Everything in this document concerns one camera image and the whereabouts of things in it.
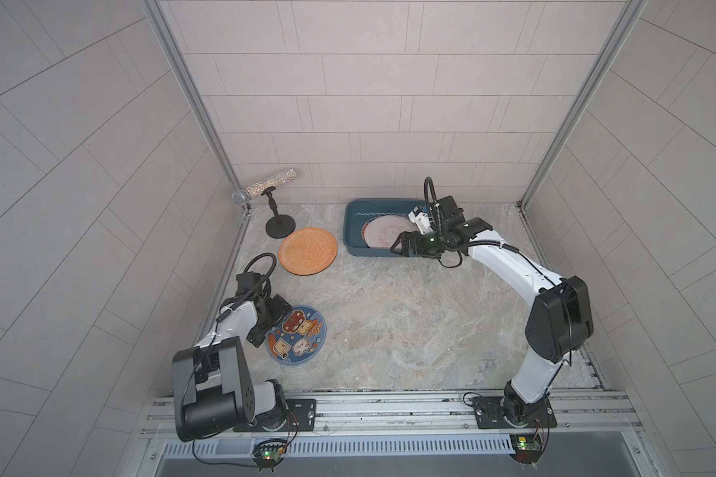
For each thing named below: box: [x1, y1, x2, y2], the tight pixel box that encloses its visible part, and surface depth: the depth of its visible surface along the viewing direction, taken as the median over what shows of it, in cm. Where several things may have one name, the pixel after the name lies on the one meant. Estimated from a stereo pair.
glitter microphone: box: [231, 167, 298, 205], surface depth 94 cm
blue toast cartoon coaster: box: [264, 305, 328, 366], surface depth 84 cm
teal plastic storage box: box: [342, 198, 427, 258], surface depth 110 cm
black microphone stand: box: [260, 185, 296, 239], surface depth 110 cm
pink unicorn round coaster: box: [360, 214, 417, 250], surface depth 108 cm
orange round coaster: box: [278, 226, 339, 276], surface depth 104 cm
